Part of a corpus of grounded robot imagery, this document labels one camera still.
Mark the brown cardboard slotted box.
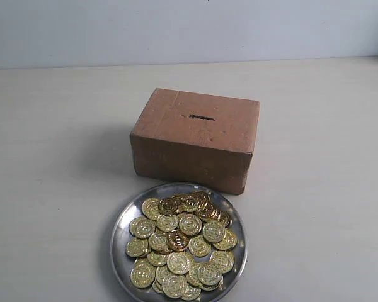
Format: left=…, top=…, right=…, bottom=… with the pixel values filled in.
left=130, top=88, right=260, bottom=195

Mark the gold coin rear left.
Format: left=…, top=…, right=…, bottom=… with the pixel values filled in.
left=142, top=198, right=161, bottom=221

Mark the gold coin centre top pile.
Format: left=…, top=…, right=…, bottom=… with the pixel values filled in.
left=179, top=213, right=203, bottom=236

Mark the gold coin right side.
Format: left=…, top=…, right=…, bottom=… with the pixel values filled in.
left=202, top=221, right=226, bottom=243

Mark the gold coin left side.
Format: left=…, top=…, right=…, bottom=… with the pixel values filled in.
left=129, top=216, right=156, bottom=239

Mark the gold coin front right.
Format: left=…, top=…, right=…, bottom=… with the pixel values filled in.
left=197, top=262, right=222, bottom=286

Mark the gold coin front left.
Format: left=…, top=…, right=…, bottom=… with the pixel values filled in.
left=130, top=264, right=156, bottom=289

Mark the round steel plate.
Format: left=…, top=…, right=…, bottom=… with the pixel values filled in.
left=110, top=182, right=248, bottom=301

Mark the gold coin front centre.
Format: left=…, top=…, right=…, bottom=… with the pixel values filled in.
left=162, top=274, right=188, bottom=299

